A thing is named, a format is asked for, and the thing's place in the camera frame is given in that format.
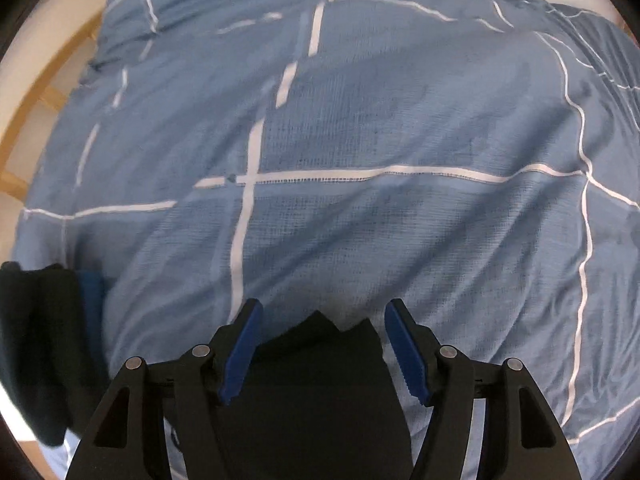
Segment black pants orange logo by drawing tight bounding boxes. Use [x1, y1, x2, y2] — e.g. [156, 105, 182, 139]
[216, 311, 413, 479]

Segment dark folded clothes pile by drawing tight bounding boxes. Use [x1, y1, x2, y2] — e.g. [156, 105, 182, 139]
[1, 261, 110, 448]

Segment blue checked duvet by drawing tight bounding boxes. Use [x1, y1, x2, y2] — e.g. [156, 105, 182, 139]
[14, 0, 639, 479]

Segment wooden bunk bed frame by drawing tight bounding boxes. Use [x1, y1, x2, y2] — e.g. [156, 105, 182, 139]
[0, 8, 109, 201]

